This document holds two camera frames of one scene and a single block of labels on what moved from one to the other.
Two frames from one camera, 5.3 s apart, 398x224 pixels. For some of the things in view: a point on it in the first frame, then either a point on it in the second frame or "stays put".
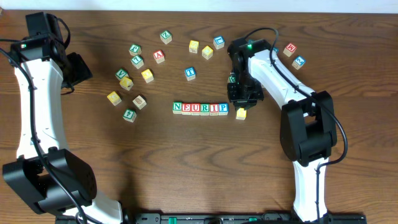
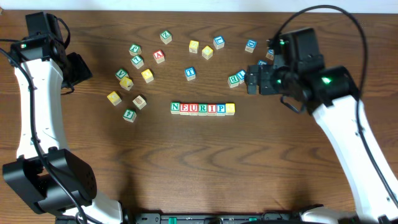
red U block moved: x=195 y=109 stays put
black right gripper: x=244 y=101 -> x=252 y=79
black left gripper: x=78 y=69 stays put
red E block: x=186 y=108 stays put
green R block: x=204 y=109 stays put
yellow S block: x=241 y=114 -> x=230 y=109
